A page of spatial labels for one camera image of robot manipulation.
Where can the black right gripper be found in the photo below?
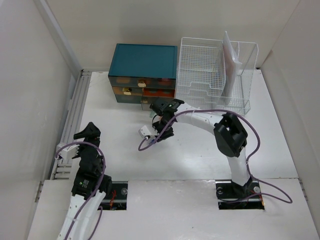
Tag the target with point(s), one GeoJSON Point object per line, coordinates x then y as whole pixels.
{"type": "Point", "coordinates": [165, 135]}

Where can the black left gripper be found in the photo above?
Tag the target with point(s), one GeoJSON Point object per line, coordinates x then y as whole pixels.
{"type": "Point", "coordinates": [91, 133]}

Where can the teal desktop drawer cabinet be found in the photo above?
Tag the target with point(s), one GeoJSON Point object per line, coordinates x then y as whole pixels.
{"type": "Point", "coordinates": [141, 73]}

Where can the clear mesh zipper pouch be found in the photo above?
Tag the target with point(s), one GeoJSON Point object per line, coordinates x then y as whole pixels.
{"type": "Point", "coordinates": [232, 66]}

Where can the clear staples box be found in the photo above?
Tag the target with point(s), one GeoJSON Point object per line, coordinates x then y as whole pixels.
{"type": "Point", "coordinates": [151, 142]}

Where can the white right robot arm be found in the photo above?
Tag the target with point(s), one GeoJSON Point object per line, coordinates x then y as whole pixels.
{"type": "Point", "coordinates": [228, 131]}

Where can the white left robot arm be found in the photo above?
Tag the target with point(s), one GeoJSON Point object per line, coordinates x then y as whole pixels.
{"type": "Point", "coordinates": [91, 185]}

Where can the clear acrylic file holder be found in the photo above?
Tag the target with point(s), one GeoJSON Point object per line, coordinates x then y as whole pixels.
{"type": "Point", "coordinates": [239, 99]}

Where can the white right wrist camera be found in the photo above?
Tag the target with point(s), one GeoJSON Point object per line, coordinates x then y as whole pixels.
{"type": "Point", "coordinates": [147, 131]}

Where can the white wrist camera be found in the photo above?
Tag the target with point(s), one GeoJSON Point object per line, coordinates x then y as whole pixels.
{"type": "Point", "coordinates": [65, 152]}
{"type": "Point", "coordinates": [147, 131]}

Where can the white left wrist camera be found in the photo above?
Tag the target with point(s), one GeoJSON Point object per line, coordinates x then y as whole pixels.
{"type": "Point", "coordinates": [65, 152]}

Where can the aluminium rail frame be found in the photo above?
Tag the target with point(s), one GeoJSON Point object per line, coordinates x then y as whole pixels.
{"type": "Point", "coordinates": [71, 121]}

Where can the white wire mesh file tray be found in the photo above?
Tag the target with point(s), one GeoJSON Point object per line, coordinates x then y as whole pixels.
{"type": "Point", "coordinates": [201, 72]}

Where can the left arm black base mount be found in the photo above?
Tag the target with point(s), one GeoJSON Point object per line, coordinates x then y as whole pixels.
{"type": "Point", "coordinates": [117, 199]}

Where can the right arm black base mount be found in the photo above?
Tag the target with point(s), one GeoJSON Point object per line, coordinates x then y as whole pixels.
{"type": "Point", "coordinates": [232, 196]}

